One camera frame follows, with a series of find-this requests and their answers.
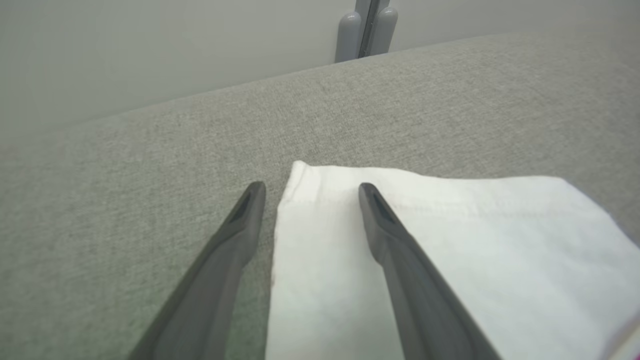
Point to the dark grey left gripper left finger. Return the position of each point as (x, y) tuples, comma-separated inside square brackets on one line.
[(210, 300)]

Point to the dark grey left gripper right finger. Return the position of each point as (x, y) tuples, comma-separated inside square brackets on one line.
[(425, 300)]

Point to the red jersey with white sleeves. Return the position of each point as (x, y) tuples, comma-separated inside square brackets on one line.
[(500, 250)]

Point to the grey rounded post foot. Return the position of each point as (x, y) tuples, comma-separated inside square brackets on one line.
[(384, 30), (347, 37)]

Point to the grey vertical wall post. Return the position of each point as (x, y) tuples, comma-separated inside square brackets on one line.
[(370, 25)]

